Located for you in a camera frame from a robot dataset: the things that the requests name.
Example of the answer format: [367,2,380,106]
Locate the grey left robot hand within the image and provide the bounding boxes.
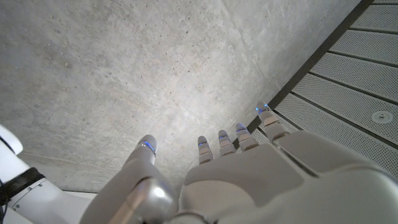
[79,100,398,224]

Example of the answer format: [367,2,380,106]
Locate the round white ceiling fixture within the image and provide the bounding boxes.
[371,110,394,124]

